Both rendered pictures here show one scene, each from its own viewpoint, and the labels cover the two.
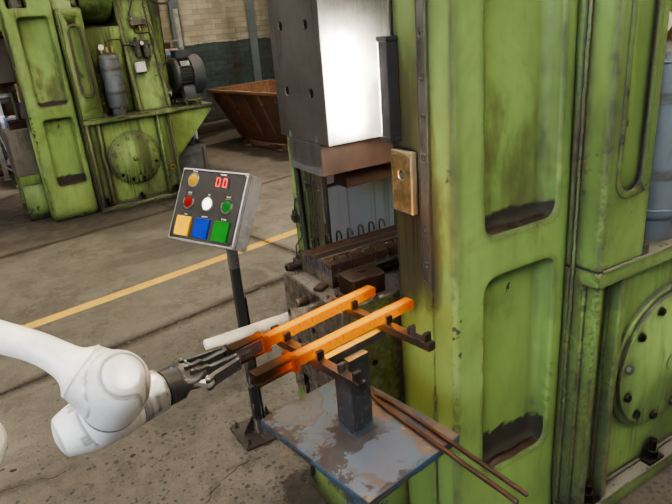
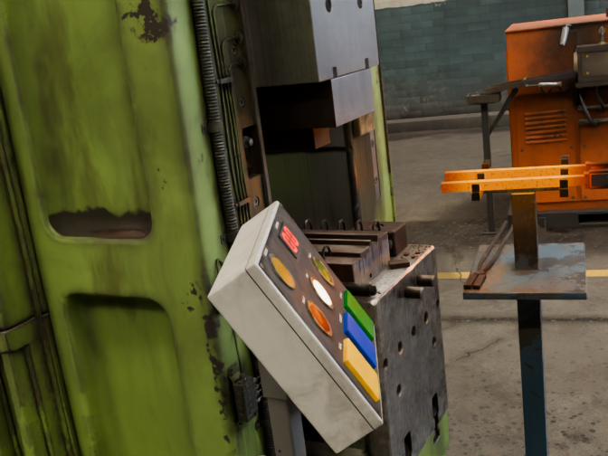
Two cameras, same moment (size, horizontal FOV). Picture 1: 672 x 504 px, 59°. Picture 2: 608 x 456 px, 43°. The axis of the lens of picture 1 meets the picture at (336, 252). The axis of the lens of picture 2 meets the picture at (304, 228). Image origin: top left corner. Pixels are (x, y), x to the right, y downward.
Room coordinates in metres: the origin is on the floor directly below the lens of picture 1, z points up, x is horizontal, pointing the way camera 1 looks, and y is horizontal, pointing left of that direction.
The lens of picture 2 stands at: (2.73, 1.40, 1.49)
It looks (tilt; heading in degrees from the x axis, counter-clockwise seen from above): 15 degrees down; 239
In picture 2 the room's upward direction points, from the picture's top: 7 degrees counter-clockwise
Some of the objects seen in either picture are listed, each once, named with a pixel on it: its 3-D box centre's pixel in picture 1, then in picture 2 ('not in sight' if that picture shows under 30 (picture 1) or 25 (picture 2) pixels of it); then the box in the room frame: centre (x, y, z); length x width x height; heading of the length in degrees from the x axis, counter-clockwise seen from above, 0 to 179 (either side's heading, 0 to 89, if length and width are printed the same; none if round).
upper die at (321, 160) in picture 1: (363, 144); (268, 101); (1.88, -0.11, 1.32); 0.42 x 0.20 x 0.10; 119
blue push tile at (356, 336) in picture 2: (201, 228); (357, 341); (2.12, 0.49, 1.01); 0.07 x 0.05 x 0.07; 54
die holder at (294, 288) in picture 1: (385, 324); (309, 349); (1.84, -0.15, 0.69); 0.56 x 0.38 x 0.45; 119
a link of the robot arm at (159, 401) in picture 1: (150, 394); not in sight; (1.02, 0.39, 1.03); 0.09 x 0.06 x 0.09; 40
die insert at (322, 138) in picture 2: (379, 167); (263, 135); (1.88, -0.16, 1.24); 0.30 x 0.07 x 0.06; 119
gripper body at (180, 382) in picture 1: (183, 379); not in sight; (1.07, 0.34, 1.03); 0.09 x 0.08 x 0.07; 130
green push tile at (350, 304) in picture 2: (221, 232); (356, 316); (2.06, 0.41, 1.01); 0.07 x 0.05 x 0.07; 54
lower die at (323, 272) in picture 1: (369, 250); (289, 255); (1.88, -0.11, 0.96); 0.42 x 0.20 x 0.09; 119
